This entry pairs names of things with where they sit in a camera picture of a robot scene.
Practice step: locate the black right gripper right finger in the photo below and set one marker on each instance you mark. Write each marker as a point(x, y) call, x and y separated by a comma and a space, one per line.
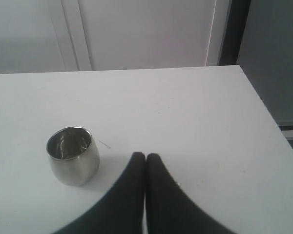
point(169, 210)

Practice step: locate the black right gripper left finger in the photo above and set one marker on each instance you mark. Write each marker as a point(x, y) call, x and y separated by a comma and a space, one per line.
point(121, 209)

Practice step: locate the stainless steel cup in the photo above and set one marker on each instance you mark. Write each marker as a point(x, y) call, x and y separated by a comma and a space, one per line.
point(73, 156)

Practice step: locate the white cabinet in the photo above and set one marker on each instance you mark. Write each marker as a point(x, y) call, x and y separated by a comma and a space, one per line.
point(85, 35)

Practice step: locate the dark vertical post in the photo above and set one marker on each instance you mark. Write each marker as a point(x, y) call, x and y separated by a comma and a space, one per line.
point(234, 30)

